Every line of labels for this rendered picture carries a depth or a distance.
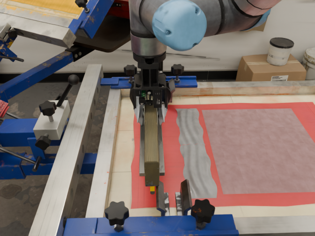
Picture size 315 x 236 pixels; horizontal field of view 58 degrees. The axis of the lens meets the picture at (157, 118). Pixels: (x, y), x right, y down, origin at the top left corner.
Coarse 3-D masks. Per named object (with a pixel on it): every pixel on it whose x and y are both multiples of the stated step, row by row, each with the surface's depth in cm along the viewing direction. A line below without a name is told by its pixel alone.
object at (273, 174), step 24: (264, 144) 82; (288, 144) 82; (312, 144) 82; (168, 168) 75; (216, 168) 75; (240, 168) 74; (264, 168) 74; (288, 168) 74; (312, 168) 74; (144, 192) 68; (168, 192) 68; (240, 192) 68; (264, 192) 68; (288, 192) 68; (312, 192) 68
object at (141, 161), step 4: (140, 128) 74; (160, 128) 74; (140, 132) 73; (160, 132) 73; (140, 136) 71; (160, 136) 71; (140, 140) 70; (160, 140) 70; (140, 144) 69; (160, 144) 69; (140, 148) 68; (160, 148) 68; (140, 152) 67; (160, 152) 67; (140, 156) 66; (160, 156) 66; (140, 160) 65; (160, 160) 65; (140, 164) 64; (160, 164) 64; (164, 164) 64; (140, 168) 63; (160, 168) 63; (164, 168) 63; (140, 172) 62; (144, 172) 62; (160, 172) 62; (164, 172) 62; (140, 176) 62
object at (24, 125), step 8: (8, 120) 77; (16, 120) 77; (24, 120) 77; (32, 120) 77; (0, 128) 74; (8, 128) 74; (16, 128) 74; (24, 128) 74; (32, 128) 74; (64, 128) 74; (0, 136) 73; (8, 136) 73; (16, 136) 73; (24, 136) 74; (32, 136) 74; (8, 144) 75; (16, 144) 75; (24, 144) 75; (56, 144) 76
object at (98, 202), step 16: (112, 96) 95; (128, 96) 101; (112, 112) 88; (112, 128) 82; (112, 144) 77; (96, 160) 72; (112, 160) 75; (96, 176) 68; (96, 192) 64; (96, 208) 61; (240, 224) 58; (256, 224) 58; (272, 224) 58; (288, 224) 58; (304, 224) 58
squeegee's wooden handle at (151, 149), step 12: (144, 108) 71; (156, 108) 70; (144, 120) 67; (156, 120) 66; (144, 132) 63; (156, 132) 63; (144, 144) 60; (156, 144) 60; (144, 156) 57; (156, 156) 57; (144, 168) 57; (156, 168) 57; (156, 180) 59
